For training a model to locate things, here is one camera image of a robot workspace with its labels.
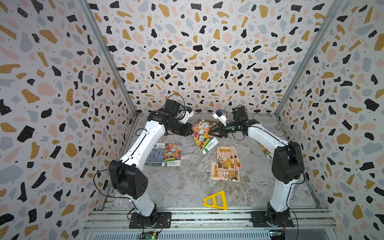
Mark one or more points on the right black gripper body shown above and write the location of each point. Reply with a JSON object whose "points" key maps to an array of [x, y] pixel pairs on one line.
{"points": [[230, 128]]}

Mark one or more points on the yellow triangular plastic tool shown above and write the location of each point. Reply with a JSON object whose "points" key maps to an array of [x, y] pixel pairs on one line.
{"points": [[216, 201]]}

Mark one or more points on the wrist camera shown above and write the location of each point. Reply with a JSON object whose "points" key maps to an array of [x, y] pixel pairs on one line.
{"points": [[188, 114], [221, 116]]}

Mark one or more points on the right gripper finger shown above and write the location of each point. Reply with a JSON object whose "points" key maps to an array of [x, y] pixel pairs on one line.
{"points": [[218, 128], [215, 133]]}

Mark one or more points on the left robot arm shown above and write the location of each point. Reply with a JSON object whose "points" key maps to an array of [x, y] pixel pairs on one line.
{"points": [[126, 174]]}

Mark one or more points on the colourful flower seed packet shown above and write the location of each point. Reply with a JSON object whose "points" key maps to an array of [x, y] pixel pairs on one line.
{"points": [[266, 152], [203, 140], [172, 155]]}

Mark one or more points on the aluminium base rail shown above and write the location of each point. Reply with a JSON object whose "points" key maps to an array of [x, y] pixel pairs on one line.
{"points": [[241, 223]]}

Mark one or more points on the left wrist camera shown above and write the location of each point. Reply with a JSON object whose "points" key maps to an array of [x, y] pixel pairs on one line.
{"points": [[188, 114]]}

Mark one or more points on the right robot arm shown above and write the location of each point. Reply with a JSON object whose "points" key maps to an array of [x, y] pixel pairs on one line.
{"points": [[287, 162]]}

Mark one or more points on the lavender seed packet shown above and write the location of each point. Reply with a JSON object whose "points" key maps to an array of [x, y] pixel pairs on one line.
{"points": [[156, 156]]}

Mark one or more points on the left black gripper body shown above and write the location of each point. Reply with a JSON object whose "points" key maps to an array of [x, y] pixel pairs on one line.
{"points": [[181, 129]]}

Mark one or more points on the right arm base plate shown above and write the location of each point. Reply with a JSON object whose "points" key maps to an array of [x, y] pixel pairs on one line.
{"points": [[268, 218]]}

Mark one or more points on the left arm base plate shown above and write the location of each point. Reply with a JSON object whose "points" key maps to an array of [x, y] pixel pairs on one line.
{"points": [[159, 220]]}

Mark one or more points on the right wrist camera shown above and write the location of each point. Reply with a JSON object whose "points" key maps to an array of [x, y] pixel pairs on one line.
{"points": [[221, 116]]}

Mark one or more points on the wooden chessboard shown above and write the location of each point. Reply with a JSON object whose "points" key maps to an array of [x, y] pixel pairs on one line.
{"points": [[213, 123]]}

